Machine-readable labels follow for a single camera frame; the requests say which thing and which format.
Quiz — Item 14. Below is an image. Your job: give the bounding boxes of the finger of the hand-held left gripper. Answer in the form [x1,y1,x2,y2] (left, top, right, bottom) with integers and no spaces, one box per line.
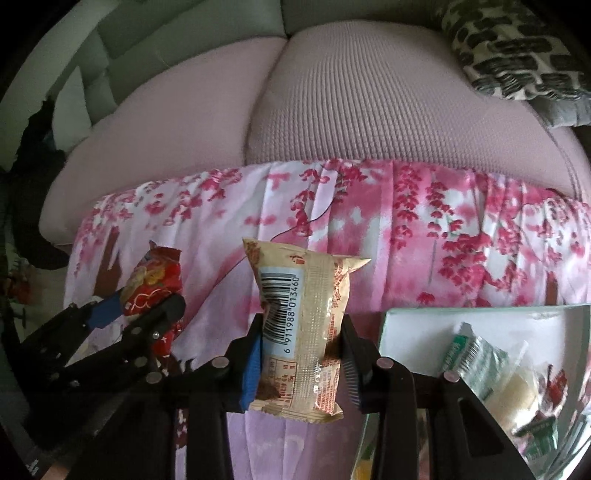
[21,291,126,365]
[69,293,188,376]

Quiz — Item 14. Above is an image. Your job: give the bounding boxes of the black spotted pillow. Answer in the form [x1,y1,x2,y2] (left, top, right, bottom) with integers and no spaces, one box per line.
[436,0,591,102]

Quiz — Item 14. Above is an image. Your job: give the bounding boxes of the teal cardboard tray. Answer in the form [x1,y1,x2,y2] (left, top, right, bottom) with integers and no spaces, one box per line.
[351,304,591,480]

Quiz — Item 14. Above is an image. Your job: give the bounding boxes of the white jelly cup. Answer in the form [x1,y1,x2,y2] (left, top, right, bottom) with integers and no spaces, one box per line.
[489,369,541,435]

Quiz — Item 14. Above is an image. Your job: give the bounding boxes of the grey and pink sofa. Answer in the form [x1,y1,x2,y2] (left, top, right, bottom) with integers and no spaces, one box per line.
[0,0,591,259]

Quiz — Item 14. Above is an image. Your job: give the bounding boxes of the red and white snack packet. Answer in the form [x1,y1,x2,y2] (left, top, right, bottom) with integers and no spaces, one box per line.
[531,364,571,416]

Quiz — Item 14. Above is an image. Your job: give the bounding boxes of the beige snack packet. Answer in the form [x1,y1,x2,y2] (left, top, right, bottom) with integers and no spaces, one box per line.
[242,237,372,423]

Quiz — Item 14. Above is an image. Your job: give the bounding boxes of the black cloth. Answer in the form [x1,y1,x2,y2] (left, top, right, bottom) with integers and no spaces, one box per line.
[0,99,75,273]

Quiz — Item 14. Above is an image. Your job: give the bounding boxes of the printed cartoon blanket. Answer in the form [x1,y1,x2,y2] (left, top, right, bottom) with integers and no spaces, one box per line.
[62,157,591,480]

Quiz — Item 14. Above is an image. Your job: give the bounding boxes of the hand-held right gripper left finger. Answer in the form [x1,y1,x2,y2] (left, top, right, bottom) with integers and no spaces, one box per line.
[111,314,266,480]

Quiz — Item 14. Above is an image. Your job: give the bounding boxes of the dark grey pillow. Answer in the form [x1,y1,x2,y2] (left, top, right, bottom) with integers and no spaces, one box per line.
[531,95,591,130]

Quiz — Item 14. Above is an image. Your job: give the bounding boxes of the light grey pillow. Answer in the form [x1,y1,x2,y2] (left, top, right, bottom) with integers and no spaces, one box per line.
[51,60,93,144]

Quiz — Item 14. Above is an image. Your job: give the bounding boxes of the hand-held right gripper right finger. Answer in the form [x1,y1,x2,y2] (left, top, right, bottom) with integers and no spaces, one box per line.
[339,316,539,480]

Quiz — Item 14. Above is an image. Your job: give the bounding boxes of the green and white snack packet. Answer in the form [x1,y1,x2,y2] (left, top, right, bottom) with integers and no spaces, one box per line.
[438,323,511,402]

